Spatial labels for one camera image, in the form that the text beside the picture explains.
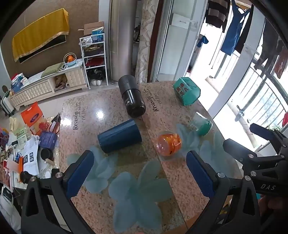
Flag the white metal rack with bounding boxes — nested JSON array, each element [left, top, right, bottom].
[[79, 33, 109, 89]]

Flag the sliding glass door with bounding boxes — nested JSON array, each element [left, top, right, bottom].
[[150, 0, 211, 83]]

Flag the blue packet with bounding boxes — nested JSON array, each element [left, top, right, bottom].
[[91, 27, 105, 43]]

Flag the dark hanging clothes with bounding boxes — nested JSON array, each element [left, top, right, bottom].
[[254, 20, 285, 71]]

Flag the dark blue small box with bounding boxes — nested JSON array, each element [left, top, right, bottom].
[[38, 131, 59, 150]]

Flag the green cushion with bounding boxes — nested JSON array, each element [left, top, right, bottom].
[[41, 62, 66, 78]]

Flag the blue hanging sock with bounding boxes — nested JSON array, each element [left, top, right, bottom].
[[196, 35, 209, 48]]

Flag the dark blue cup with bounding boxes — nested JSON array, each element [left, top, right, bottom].
[[97, 119, 142, 154]]

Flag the white suitcase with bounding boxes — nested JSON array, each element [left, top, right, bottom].
[[1, 89, 15, 117]]

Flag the blue hanging garment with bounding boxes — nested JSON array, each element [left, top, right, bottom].
[[220, 0, 251, 56]]

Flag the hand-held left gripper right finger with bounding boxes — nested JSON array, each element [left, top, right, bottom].
[[186, 150, 261, 234]]

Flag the black hanging garment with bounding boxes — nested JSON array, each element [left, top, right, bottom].
[[234, 4, 255, 54]]

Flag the blue tissue box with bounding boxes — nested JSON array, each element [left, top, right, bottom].
[[11, 73, 29, 93]]

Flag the dark striped hanging sweater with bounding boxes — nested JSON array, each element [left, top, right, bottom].
[[205, 0, 231, 33]]

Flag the orange paper bag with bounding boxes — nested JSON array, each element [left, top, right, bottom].
[[21, 101, 45, 136]]

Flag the black ribbed cup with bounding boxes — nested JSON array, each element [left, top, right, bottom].
[[118, 75, 146, 118]]

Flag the white television cabinet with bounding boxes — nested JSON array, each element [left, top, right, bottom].
[[10, 60, 88, 108]]

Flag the cardboard box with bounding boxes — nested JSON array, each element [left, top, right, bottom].
[[77, 21, 104, 37]]

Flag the red hanging garment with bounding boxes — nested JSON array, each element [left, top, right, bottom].
[[274, 48, 288, 79]]

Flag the green paper box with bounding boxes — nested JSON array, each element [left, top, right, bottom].
[[172, 77, 201, 106]]

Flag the balcony metal railing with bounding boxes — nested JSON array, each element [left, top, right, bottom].
[[208, 51, 288, 150]]

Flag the orange round plastic container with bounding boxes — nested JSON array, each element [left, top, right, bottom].
[[157, 131, 182, 156]]

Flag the patterned curtain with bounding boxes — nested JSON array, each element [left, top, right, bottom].
[[137, 0, 161, 84]]

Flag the standing air conditioner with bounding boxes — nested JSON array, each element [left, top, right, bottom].
[[109, 0, 141, 82]]

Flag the pile of white papers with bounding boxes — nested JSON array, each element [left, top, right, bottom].
[[9, 134, 40, 187]]

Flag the small black cup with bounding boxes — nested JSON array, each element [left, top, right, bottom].
[[40, 148, 54, 162]]

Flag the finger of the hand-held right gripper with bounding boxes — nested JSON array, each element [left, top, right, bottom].
[[250, 123, 288, 156], [223, 139, 284, 175]]

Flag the black television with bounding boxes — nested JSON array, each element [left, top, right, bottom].
[[17, 34, 67, 64]]

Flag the light blue fruit bowl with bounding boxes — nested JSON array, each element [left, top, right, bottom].
[[63, 53, 77, 67]]

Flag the clear jar with green lid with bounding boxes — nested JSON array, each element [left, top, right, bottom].
[[188, 112, 213, 137]]

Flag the yellow cloth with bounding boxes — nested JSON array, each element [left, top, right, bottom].
[[12, 8, 70, 63]]

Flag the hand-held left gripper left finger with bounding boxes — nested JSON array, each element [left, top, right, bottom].
[[21, 150, 95, 234]]

